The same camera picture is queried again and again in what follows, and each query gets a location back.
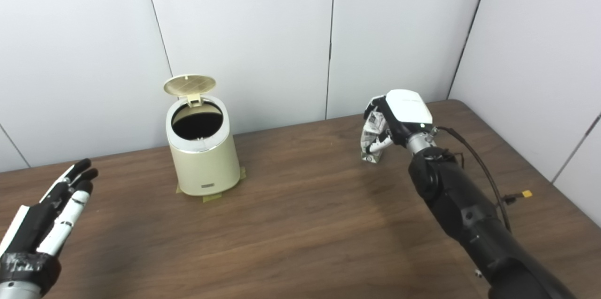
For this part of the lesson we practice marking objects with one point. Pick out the cream round bin lid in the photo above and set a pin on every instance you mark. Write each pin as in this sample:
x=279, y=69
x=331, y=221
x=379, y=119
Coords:
x=189, y=85

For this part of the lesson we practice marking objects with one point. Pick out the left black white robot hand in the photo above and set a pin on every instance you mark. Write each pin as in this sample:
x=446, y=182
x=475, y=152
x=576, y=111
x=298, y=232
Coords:
x=42, y=224

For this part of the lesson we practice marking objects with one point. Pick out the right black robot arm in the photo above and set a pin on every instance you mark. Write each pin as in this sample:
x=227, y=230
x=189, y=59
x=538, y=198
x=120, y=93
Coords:
x=469, y=214

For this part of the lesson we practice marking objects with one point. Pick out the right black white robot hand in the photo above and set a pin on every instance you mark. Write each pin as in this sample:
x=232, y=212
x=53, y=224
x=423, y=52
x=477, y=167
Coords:
x=404, y=111

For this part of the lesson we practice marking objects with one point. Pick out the white green milk carton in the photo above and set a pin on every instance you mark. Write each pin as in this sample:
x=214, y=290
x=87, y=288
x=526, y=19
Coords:
x=372, y=132

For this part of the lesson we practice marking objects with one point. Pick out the cream-colored cylindrical bin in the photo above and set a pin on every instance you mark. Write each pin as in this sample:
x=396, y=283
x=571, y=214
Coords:
x=204, y=163

